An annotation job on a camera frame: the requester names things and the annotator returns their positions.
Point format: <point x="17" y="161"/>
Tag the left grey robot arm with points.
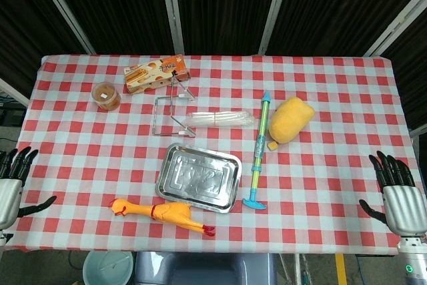
<point x="3" y="241"/>

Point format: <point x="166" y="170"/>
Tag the yellow rubber chicken toy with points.
<point x="170" y="213"/>

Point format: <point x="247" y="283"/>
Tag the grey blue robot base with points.
<point x="203" y="270"/>

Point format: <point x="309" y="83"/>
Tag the round clear snack container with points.
<point x="106" y="95"/>

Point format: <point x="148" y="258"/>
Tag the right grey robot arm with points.
<point x="413" y="261"/>

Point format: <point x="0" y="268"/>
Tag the pale blue plastic basin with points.
<point x="106" y="268"/>

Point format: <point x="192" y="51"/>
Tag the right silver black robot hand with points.
<point x="405" y="208"/>

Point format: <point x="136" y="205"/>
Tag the red white checkered tablecloth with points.
<point x="317" y="198"/>

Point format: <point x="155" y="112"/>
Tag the orange snack box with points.
<point x="156" y="73"/>

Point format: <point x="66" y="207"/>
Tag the white partition post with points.
<point x="276" y="8"/>
<point x="63" y="8"/>
<point x="171" y="8"/>
<point x="13" y="93"/>
<point x="398" y="21"/>

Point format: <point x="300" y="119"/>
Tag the blue green water pump toy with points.
<point x="261" y="138"/>

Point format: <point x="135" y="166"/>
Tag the stainless steel rectangular tray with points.
<point x="200" y="178"/>

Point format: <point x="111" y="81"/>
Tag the bundle of clear straws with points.
<point x="220" y="119"/>

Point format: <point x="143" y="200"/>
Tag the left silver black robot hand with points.
<point x="8" y="195"/>

